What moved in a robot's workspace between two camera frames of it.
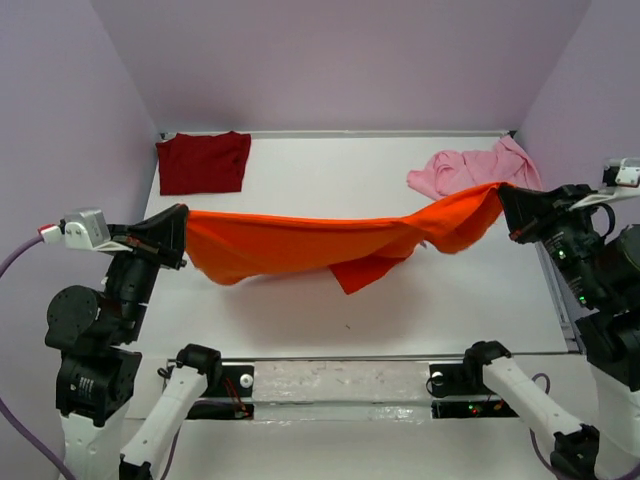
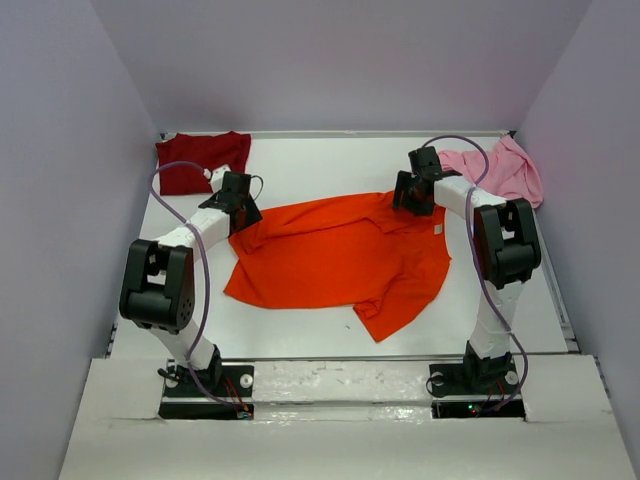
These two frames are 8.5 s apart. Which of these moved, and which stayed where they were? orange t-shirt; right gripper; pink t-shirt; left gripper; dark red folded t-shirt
Moved: orange t-shirt; right gripper; left gripper
Stayed: pink t-shirt; dark red folded t-shirt
